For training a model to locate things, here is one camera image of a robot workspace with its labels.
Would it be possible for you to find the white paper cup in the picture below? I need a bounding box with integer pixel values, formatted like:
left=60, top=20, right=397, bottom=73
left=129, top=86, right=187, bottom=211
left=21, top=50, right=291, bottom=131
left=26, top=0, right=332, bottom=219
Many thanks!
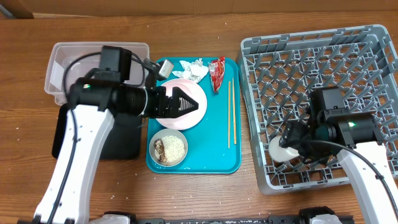
left=268, top=136, right=300, bottom=163

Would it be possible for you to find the white napkin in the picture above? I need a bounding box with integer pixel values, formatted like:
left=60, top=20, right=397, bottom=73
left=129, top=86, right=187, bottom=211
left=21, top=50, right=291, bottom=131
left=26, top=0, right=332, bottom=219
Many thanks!
left=172, top=58, right=209, bottom=83

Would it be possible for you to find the grey bowl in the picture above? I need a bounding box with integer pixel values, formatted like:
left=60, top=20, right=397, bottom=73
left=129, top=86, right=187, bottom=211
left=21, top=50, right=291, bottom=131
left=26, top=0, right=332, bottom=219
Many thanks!
left=149, top=129, right=188, bottom=167

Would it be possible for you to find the red snack wrapper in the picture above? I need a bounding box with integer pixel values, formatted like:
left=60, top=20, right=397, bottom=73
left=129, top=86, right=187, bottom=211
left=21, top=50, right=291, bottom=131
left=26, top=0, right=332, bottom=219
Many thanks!
left=208, top=57, right=225, bottom=93

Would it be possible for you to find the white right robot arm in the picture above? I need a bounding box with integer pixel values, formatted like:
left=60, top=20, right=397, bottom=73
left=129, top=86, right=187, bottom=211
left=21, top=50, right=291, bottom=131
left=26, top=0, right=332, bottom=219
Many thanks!
left=269, top=87, right=397, bottom=223

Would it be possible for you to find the pink plate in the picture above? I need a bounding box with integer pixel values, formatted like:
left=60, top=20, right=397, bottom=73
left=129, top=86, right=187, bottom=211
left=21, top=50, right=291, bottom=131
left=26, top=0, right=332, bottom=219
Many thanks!
left=156, top=78, right=207, bottom=130

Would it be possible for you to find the black rectangular tray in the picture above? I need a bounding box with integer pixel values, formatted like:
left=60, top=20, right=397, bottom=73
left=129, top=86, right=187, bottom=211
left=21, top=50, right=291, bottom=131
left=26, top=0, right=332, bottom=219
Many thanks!
left=52, top=104, right=142, bottom=160

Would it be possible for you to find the teal serving tray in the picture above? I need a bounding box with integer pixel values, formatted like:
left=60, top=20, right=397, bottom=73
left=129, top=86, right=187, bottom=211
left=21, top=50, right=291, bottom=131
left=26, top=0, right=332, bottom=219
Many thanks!
left=146, top=57, right=242, bottom=174

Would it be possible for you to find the left wooden chopstick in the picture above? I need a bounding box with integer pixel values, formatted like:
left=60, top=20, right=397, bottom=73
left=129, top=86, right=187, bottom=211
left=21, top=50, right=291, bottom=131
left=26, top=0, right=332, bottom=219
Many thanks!
left=228, top=81, right=231, bottom=149

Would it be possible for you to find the wooden chopstick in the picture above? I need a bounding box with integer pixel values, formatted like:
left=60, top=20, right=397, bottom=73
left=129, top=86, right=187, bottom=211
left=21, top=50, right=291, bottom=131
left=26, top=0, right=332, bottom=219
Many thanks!
left=228, top=81, right=231, bottom=149
left=232, top=78, right=237, bottom=144

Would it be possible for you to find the right wooden chopstick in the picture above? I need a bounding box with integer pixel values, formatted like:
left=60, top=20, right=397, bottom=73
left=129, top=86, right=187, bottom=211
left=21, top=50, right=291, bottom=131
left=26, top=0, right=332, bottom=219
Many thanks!
left=232, top=78, right=237, bottom=144

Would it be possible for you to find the grey dish rack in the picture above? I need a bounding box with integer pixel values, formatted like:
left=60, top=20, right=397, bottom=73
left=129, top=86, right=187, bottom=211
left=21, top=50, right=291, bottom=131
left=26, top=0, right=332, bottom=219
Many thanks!
left=238, top=25, right=397, bottom=195

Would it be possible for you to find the clear plastic bin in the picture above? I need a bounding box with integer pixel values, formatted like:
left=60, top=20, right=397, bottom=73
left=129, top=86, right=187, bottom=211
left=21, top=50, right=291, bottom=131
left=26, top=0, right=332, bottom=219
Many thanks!
left=44, top=42, right=150, bottom=106

